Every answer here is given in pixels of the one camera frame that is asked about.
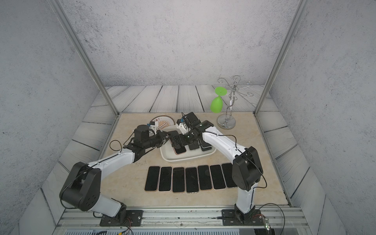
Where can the phone with pink case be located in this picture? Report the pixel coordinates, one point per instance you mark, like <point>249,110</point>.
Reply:
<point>205,182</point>

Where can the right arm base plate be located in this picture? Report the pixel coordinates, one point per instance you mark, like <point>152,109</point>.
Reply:
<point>237,218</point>

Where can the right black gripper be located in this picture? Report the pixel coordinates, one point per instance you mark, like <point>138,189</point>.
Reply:
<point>181,136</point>

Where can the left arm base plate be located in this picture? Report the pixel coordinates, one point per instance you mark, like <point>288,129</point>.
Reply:
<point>125,218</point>

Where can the aluminium frame post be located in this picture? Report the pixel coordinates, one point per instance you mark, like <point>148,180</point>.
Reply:
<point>65,23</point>
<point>282,53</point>

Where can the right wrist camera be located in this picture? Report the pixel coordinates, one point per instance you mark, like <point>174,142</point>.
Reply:
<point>188,120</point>

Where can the white storage tray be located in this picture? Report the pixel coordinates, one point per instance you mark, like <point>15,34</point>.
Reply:
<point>169,155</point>

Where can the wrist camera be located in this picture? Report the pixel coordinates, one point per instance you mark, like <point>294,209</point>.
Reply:
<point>188,120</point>
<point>143,133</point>

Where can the phone dark case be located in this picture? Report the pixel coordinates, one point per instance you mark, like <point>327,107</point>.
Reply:
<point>205,146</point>
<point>165,180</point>
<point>217,177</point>

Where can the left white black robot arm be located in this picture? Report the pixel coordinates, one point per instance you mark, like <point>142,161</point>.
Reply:
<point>82,186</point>

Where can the left aluminium frame post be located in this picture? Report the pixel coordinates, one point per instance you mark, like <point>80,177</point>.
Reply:
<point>65,23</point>

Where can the green plastic wine glass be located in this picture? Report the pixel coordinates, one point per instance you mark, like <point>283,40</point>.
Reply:
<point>217,103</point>

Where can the aluminium front rail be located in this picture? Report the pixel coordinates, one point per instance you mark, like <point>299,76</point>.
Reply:
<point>273,220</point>

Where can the phone white case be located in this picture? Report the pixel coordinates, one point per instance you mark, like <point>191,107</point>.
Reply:
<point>194,145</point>
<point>179,149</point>

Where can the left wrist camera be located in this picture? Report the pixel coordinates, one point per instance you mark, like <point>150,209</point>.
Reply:
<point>143,133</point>

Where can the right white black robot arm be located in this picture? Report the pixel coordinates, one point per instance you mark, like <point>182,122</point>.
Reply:
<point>246,166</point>

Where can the silver wire glass rack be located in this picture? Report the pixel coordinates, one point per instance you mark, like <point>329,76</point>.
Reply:
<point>227,121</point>

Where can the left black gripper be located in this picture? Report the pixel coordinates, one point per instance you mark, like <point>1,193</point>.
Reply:
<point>160,134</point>

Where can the round plate with red rim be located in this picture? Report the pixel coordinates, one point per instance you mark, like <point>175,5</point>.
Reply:
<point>161,122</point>

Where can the right aluminium frame post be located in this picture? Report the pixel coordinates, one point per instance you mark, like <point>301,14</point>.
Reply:
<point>282,53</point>

